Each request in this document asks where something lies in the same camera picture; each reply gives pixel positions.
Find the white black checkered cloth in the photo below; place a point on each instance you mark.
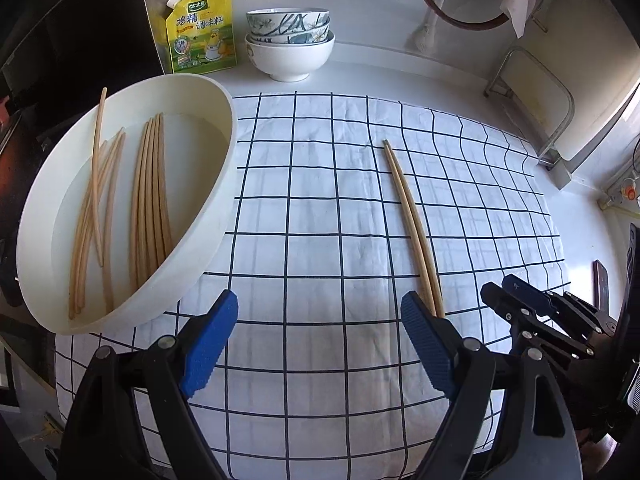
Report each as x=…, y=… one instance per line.
x=325, y=210

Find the white bowl with cartoon print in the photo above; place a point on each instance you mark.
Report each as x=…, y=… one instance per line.
x=290, y=60

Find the white cutting board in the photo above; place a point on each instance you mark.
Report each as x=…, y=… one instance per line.
x=600, y=125

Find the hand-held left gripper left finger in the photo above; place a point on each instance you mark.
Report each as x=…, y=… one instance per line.
x=210, y=345

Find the floral patterned ceramic bowl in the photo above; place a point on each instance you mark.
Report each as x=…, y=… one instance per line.
x=290, y=38
x=287, y=21

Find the white round plastic basin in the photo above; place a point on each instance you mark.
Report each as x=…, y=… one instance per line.
x=200, y=125

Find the bunch of wooden chopsticks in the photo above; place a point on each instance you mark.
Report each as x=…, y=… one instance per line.
x=150, y=200

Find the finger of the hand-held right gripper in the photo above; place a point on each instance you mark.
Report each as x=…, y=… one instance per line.
x=575, y=312
x=520, y=317

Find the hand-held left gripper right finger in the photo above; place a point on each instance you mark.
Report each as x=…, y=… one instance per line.
x=430, y=345

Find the wall power socket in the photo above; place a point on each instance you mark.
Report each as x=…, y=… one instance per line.
x=627, y=190

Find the light wooden chopstick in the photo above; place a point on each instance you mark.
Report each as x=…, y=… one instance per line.
x=430, y=275
x=420, y=275

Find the black stove top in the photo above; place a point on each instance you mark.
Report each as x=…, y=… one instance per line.
x=60, y=75

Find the yellow seasoning pouch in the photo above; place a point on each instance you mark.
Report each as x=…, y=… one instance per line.
x=200, y=35

